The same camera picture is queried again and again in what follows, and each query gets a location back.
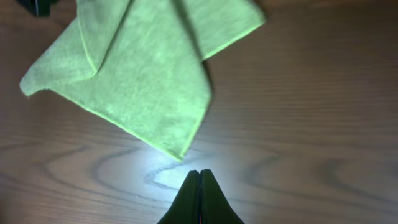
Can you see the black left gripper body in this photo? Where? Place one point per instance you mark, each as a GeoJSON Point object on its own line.
{"type": "Point", "coordinates": [38, 8]}

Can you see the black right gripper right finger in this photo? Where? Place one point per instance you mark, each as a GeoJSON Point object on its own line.
{"type": "Point", "coordinates": [214, 207]}

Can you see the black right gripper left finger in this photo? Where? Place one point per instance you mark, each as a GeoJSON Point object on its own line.
{"type": "Point", "coordinates": [185, 208]}

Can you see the light green microfiber cloth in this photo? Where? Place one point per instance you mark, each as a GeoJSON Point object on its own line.
{"type": "Point", "coordinates": [139, 64]}

